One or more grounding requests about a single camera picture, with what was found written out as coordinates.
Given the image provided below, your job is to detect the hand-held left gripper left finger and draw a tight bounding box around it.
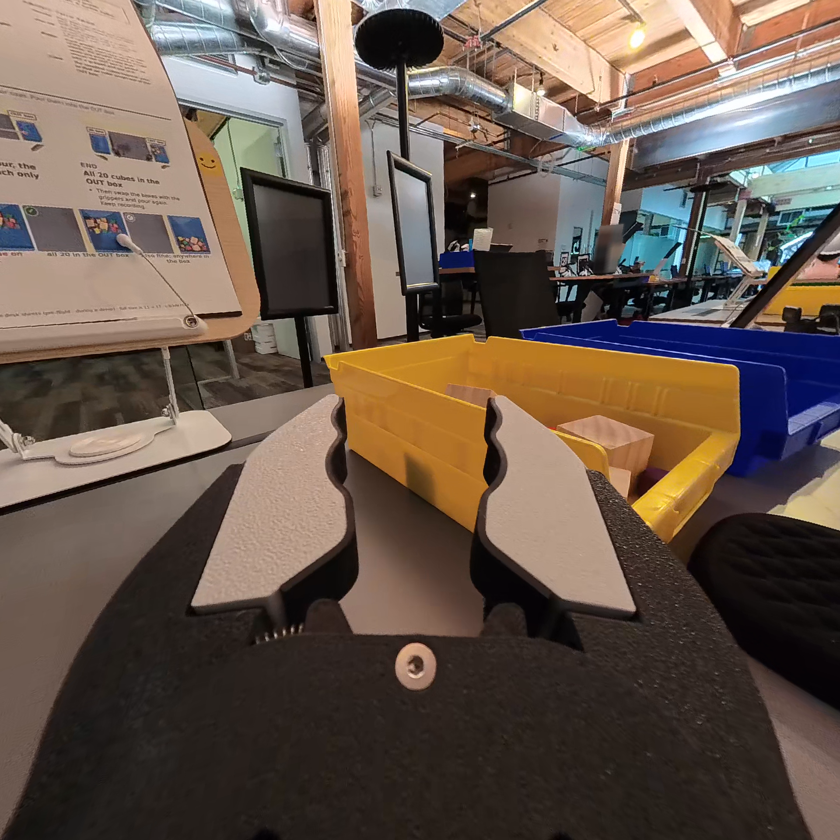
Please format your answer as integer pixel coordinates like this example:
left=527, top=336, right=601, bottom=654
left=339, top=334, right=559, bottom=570
left=190, top=394, right=360, bottom=632

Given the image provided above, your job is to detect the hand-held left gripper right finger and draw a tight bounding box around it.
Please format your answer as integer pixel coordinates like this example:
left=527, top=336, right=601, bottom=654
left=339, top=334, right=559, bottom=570
left=470, top=394, right=639, bottom=639

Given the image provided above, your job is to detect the pile of wooden cubes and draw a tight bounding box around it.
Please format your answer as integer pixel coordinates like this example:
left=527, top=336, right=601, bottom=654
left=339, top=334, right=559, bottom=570
left=445, top=384, right=672, bottom=501

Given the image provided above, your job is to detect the yellow plastic box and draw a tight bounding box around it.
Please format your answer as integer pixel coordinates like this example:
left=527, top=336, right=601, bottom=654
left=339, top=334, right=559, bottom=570
left=325, top=333, right=741, bottom=546

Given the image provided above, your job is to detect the blue plastic box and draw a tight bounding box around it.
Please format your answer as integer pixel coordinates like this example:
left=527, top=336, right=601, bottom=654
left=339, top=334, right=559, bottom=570
left=520, top=319, right=840, bottom=478

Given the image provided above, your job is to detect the white board stand base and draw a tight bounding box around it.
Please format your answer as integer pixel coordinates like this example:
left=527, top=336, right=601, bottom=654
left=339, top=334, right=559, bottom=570
left=0, top=348, right=234, bottom=509

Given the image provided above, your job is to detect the black mesh office chair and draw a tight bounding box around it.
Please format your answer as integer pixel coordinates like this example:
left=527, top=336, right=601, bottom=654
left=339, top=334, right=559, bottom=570
left=472, top=249, right=564, bottom=339

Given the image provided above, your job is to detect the black framed sign stand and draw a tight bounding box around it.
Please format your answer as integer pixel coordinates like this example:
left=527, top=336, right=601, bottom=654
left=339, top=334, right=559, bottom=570
left=239, top=167, right=341, bottom=389

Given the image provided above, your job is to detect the black framed glass panel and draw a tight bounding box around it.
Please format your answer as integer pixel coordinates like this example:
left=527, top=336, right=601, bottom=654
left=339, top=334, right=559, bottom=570
left=386, top=151, right=442, bottom=342

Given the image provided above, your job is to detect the yellow storage bin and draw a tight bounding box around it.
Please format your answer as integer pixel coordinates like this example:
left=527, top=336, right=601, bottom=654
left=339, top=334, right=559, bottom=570
left=764, top=285, right=840, bottom=316

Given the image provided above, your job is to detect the black edged panel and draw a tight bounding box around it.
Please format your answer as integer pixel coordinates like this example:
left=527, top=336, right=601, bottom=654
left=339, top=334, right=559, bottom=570
left=730, top=205, right=840, bottom=329

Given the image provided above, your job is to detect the wooden instruction board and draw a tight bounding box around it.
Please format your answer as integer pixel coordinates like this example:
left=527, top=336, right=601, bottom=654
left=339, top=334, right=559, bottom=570
left=0, top=0, right=262, bottom=365

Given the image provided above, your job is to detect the black round disc pole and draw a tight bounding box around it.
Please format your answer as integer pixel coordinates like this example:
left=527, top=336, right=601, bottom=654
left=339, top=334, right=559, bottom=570
left=354, top=10, right=446, bottom=161

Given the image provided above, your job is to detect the wooden post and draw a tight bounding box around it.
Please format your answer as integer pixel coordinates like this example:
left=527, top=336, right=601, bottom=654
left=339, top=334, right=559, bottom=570
left=314, top=0, right=379, bottom=352
left=602, top=141, right=631, bottom=227

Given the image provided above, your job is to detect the silver air duct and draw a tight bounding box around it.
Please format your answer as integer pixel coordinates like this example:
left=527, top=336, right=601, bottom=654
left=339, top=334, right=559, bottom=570
left=151, top=0, right=840, bottom=148

